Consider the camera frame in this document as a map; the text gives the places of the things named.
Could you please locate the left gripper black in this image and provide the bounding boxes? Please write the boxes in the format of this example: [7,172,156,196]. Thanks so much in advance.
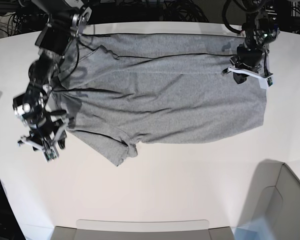
[229,44,263,85]

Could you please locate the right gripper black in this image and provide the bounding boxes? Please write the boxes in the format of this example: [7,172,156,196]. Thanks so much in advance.
[32,113,68,152]

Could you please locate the grey T-shirt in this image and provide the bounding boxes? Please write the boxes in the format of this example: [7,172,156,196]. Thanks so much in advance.
[51,33,267,166]

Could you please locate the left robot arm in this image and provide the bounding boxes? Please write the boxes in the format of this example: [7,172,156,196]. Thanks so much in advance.
[221,0,280,90]

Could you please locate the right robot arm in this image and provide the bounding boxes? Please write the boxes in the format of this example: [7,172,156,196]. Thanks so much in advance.
[12,0,92,161]

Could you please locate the grey tray front centre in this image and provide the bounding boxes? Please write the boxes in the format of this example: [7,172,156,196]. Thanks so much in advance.
[51,219,235,240]

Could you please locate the grey bin right front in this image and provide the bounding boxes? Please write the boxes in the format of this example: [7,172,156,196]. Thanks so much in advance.
[232,160,300,240]

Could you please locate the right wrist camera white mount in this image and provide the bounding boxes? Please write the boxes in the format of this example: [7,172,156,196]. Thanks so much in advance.
[17,119,69,162]

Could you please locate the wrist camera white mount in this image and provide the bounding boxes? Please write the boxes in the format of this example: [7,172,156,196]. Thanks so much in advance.
[17,119,69,162]
[221,66,273,90]

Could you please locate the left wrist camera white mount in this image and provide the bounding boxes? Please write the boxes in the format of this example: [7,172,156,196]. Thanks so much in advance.
[221,66,273,90]

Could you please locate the black cable bundle left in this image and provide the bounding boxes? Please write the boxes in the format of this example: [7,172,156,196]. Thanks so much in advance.
[0,0,41,38]

